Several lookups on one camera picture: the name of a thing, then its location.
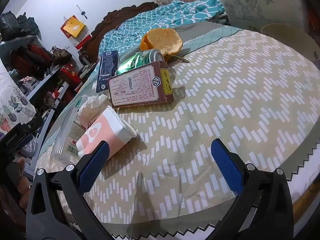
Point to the teal patterned blanket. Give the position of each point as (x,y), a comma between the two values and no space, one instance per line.
(160,17)

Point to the brown handbag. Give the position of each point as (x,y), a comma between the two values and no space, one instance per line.
(61,55)

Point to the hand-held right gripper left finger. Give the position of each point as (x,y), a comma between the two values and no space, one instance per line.
(93,165)

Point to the small brown scrap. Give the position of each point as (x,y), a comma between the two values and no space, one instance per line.
(183,60)

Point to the orange peel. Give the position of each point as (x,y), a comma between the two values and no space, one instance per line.
(165,41)

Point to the pink and white carton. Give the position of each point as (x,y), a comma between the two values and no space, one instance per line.
(105,127)

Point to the brown cardboard box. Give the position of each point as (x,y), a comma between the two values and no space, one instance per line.
(140,87)

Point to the cactus printed cloth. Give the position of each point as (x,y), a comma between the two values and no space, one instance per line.
(12,97)

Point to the green drink can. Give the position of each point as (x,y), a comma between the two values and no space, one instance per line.
(135,61)

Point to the clear plastic wrapper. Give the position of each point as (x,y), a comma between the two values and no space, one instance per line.
(67,140)

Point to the red box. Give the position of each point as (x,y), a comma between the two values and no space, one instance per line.
(71,76)

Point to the beige round bin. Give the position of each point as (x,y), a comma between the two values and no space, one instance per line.
(287,33)

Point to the person's left hand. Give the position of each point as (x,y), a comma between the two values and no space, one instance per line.
(23,182)

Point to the black bags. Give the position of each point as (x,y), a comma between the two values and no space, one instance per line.
(12,25)

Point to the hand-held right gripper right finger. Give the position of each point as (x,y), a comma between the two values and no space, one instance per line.
(226,167)

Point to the beige zigzag tablecloth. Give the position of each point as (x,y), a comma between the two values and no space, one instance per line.
(200,100)

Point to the grey shelf rack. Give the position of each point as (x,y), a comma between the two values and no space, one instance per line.
(47,78)

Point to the carved wooden headboard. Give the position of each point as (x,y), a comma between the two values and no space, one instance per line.
(110,20)

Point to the red bags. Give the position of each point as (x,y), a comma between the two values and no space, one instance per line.
(32,55)

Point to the crumpled white tissue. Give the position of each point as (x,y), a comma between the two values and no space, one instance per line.
(88,110)

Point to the red wall calendar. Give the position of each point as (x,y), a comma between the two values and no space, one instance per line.
(83,41)

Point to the clear plastic storage bin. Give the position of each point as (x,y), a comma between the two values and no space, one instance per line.
(250,5)

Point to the dark blue carton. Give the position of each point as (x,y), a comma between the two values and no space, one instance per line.
(107,66)

